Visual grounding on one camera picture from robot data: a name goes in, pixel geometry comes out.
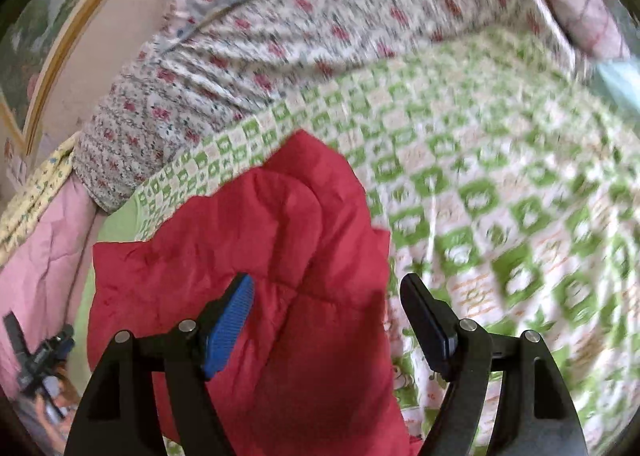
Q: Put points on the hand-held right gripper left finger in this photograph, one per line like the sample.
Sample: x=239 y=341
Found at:
x=227 y=331

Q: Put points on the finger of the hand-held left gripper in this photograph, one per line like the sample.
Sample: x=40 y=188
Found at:
x=62 y=337

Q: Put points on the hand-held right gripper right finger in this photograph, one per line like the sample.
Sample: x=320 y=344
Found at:
x=425 y=321

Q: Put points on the red quilted jacket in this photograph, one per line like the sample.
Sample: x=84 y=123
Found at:
x=280 y=261

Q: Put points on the pink quilt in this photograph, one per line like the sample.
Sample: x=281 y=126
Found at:
x=45 y=256

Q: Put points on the green printed bedsheet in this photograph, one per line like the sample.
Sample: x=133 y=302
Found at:
x=500 y=216

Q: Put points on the yellow floral blanket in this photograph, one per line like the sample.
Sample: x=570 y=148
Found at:
x=35 y=186

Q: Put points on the red floral quilt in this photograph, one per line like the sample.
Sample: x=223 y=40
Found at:
x=280 y=61

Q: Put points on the light blue cloth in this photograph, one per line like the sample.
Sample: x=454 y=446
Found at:
x=620 y=84

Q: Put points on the pink plaid pillow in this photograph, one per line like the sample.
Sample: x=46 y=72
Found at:
x=585 y=6

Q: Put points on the framed wall picture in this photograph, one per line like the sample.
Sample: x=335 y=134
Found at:
x=65 y=21

